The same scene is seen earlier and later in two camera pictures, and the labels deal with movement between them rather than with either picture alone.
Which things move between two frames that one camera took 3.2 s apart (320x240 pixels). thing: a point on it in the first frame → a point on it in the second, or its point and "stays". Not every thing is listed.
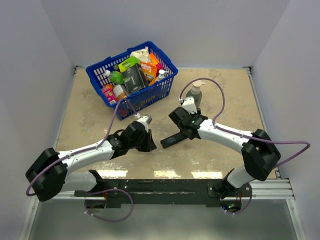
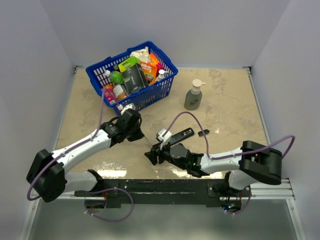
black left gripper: x=149 y=145 → x=139 y=135
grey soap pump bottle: x=195 y=93 stays
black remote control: x=173 y=140 stays
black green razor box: x=133 y=75 stays
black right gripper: x=194 y=115 → x=152 y=155
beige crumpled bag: x=143 y=55 stays
